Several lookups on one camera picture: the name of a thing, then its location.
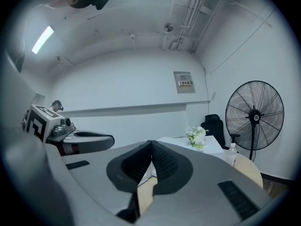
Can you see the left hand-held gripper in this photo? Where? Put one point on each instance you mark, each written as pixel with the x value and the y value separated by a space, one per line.
pixel 38 122

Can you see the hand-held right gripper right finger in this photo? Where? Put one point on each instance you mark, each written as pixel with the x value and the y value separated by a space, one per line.
pixel 202 173

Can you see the white ceiling pipes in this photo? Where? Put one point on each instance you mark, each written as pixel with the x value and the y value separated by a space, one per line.
pixel 195 15

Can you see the white flower bouquet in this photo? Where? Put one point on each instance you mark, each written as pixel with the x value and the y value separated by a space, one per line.
pixel 197 136

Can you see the grey electrical panel box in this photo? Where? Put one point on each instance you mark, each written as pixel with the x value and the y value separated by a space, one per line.
pixel 184 82

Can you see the round wooden table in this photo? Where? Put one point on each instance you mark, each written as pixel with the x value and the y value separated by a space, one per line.
pixel 249 171

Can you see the black office chair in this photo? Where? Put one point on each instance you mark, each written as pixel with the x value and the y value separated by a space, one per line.
pixel 215 126

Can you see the white rectangular table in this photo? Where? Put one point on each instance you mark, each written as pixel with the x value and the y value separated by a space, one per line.
pixel 211 145

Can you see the long ceiling light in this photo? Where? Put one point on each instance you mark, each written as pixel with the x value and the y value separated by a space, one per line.
pixel 42 40

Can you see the clear plastic bottle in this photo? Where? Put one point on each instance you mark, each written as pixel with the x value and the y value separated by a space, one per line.
pixel 232 154

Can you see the black pedestal fan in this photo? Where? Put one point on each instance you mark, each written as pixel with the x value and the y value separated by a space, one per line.
pixel 255 116

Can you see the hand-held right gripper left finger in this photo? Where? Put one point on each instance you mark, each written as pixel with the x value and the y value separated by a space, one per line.
pixel 94 173

